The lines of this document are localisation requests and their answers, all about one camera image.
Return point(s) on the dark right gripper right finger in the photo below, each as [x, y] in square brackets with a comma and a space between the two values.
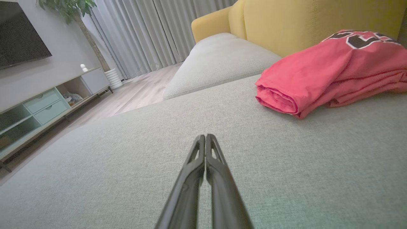
[225, 197]

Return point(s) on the grey sofa seat cushion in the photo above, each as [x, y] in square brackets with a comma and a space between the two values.
[216, 60]

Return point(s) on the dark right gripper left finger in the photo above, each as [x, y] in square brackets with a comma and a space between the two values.
[186, 197]

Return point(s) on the small white figurine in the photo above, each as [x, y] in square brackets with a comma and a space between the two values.
[84, 67]

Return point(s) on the grey pleated curtain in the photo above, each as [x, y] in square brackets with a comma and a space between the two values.
[152, 35]

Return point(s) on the red jersey with letter print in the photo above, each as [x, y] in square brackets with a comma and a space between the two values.
[318, 73]

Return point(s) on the green potted plant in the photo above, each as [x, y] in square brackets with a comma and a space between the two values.
[68, 8]

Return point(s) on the large grey sofa seat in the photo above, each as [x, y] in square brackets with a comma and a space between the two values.
[286, 159]

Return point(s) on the clutter on cabinet shelf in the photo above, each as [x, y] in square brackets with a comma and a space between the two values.
[73, 98]

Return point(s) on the black flat television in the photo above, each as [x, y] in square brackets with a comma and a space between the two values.
[19, 35]

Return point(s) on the TV cabinet with green drawers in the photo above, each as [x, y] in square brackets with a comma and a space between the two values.
[44, 108]

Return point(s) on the yellow sofa backrest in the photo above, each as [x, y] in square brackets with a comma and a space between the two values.
[302, 22]

